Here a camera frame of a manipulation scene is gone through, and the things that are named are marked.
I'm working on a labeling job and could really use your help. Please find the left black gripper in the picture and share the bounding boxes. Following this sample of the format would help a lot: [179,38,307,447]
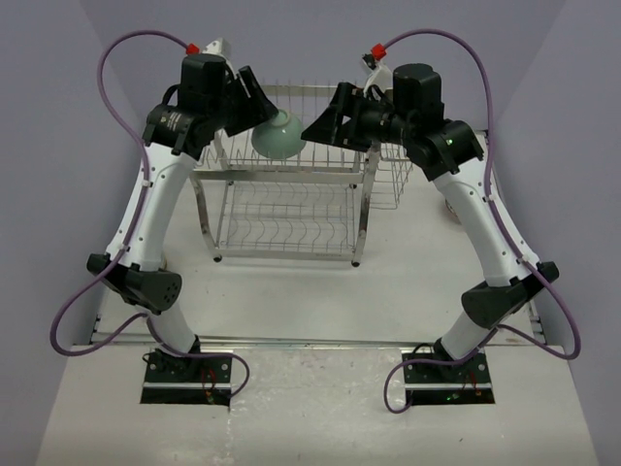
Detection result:
[212,68,278,139]

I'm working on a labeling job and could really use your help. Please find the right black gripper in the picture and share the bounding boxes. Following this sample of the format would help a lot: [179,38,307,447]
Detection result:
[303,82,414,152]

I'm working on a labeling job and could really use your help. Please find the celadon green bowl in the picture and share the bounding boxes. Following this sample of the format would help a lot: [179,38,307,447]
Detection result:
[251,109,306,160]

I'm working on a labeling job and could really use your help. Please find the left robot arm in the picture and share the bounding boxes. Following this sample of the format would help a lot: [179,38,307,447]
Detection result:
[87,53,278,382]

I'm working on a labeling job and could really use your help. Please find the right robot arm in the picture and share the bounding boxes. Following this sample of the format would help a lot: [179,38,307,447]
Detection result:
[302,64,559,382]

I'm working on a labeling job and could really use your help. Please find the stainless steel dish rack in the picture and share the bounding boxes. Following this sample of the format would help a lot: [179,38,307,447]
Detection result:
[186,83,389,269]

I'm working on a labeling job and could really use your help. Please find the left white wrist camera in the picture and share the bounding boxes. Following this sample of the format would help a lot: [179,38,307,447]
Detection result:
[201,37,236,74]

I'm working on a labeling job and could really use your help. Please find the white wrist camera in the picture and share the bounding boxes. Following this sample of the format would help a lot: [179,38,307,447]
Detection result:
[201,37,236,74]
[361,53,393,92]

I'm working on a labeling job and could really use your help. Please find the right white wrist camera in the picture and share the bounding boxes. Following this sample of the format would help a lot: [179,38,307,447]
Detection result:
[361,53,393,92]

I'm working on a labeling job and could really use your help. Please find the wire utensil basket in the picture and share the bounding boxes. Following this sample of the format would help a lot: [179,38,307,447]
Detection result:
[371,144,413,210]

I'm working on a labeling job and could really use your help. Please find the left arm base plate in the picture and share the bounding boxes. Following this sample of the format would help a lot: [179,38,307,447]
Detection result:
[140,349,232,407]

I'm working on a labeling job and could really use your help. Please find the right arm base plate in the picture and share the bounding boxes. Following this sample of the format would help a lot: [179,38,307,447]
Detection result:
[403,352,496,406]

